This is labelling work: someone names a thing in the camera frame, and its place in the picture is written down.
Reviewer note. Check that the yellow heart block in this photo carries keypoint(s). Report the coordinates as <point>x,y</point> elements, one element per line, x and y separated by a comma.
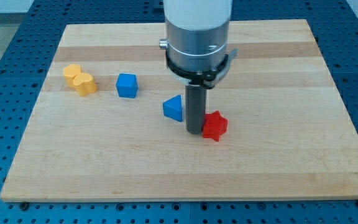
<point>84,84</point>

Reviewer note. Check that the red star block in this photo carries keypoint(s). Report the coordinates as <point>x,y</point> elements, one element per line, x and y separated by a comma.
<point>215,125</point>

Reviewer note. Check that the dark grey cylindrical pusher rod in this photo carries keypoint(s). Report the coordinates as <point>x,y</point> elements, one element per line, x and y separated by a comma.
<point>195,102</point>

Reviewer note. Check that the light wooden board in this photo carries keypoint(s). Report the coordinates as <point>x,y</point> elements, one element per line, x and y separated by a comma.
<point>289,136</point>

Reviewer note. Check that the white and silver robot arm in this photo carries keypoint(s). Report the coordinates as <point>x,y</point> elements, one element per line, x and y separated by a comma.
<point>197,32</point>

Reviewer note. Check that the blue cube block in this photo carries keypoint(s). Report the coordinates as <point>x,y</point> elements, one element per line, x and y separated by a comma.
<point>126,85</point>

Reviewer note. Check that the blue triangle block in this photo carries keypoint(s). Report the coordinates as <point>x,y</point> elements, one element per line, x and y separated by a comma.
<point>172,108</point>

